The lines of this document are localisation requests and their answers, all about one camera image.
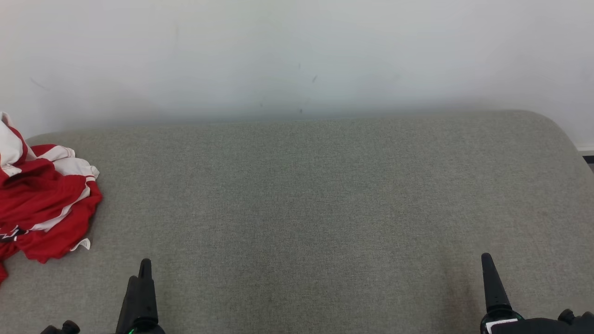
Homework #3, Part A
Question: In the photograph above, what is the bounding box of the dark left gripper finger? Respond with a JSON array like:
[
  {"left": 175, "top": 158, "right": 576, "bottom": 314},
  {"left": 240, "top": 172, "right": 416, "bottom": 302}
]
[
  {"left": 116, "top": 276, "right": 141, "bottom": 334},
  {"left": 137, "top": 258, "right": 159, "bottom": 328}
]

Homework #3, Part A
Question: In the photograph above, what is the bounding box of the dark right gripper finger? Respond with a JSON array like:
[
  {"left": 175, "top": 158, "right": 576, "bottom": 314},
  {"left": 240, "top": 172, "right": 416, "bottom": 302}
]
[{"left": 481, "top": 253, "right": 513, "bottom": 317}]

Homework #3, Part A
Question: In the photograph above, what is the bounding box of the red Bulls 23 jersey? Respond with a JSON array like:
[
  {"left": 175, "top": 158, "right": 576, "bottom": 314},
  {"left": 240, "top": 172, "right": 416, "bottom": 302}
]
[{"left": 0, "top": 111, "right": 103, "bottom": 283}]

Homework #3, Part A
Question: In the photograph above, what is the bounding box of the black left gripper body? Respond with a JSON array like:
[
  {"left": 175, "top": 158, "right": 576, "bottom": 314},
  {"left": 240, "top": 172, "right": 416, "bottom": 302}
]
[{"left": 125, "top": 324, "right": 166, "bottom": 334}]

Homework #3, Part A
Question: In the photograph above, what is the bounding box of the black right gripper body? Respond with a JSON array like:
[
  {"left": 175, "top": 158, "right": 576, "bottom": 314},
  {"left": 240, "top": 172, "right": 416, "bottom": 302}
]
[{"left": 480, "top": 312, "right": 594, "bottom": 334}]

